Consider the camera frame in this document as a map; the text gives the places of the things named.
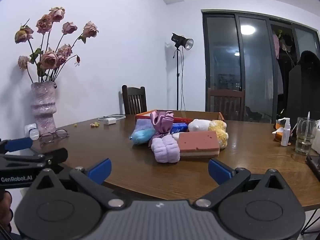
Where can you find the clear drinking glass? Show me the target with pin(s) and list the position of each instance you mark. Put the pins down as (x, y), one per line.
(303, 140)

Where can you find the white straw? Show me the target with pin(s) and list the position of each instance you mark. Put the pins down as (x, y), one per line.
(307, 127)

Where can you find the purple fuzzy sock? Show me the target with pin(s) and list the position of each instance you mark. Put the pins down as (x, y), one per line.
(143, 125)

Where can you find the black metal table leg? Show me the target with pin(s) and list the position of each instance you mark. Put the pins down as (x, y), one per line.
(311, 221)

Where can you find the lavender terry headband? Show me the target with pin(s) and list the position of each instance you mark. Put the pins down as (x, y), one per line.
(165, 150)

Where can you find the pink speckled ceramic vase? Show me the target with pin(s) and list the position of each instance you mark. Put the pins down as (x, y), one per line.
(43, 110)

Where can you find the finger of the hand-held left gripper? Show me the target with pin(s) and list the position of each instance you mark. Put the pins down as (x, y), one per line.
(20, 144)
(56, 156)

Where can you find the light blue plush toy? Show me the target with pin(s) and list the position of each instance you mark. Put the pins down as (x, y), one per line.
(142, 136)

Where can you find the hanging dark clothes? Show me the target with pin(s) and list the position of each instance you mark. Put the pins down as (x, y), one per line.
(287, 42)

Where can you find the yellow dried petal bits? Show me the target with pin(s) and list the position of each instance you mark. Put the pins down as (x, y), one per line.
(95, 124)

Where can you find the small white bottle blue label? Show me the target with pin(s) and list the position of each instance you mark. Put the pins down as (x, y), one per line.
(34, 134)

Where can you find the white spray bottle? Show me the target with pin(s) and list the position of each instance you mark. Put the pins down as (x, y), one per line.
(285, 135)

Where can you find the pink layered sponge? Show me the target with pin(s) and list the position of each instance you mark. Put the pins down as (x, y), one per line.
(197, 143)

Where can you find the black framed sliding glass door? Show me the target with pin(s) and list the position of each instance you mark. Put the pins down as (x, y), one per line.
(240, 65)

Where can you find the black studio light on stand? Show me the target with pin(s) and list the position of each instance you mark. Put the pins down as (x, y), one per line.
(178, 75)

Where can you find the thin-framed eyeglasses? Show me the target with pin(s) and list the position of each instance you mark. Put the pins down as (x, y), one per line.
(53, 136)

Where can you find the orange red cardboard box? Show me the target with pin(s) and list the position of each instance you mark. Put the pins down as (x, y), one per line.
(143, 115)

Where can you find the person's left hand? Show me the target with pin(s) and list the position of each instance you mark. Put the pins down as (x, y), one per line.
(5, 210)

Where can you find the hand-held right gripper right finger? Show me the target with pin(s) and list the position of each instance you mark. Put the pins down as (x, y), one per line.
(220, 171)

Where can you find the blue packet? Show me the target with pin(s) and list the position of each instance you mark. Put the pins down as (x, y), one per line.
(180, 127)

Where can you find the dark wooden slatted chair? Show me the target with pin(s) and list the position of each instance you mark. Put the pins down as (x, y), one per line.
(134, 100)
(226, 103)

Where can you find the white charger plug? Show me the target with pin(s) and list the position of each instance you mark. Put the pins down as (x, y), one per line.
(110, 121)

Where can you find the white plush toy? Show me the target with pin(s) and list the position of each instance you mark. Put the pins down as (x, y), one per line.
(198, 125)

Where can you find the pink satin bow scrunchie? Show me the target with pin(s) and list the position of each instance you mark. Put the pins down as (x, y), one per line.
(161, 123)

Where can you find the yellow fluffy plush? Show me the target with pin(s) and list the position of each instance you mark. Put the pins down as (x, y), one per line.
(222, 135)

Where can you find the dark flat device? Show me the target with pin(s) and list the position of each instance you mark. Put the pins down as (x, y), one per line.
(314, 165)

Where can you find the tall black bag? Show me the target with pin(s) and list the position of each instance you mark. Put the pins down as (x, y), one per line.
(303, 97)

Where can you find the hanging pink garment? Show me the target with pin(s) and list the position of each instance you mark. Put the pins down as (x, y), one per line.
(278, 65)

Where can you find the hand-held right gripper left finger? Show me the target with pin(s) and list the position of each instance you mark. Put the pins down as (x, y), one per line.
(100, 171)

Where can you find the orange and white wrapper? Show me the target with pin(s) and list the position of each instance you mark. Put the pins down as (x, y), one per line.
(277, 131)

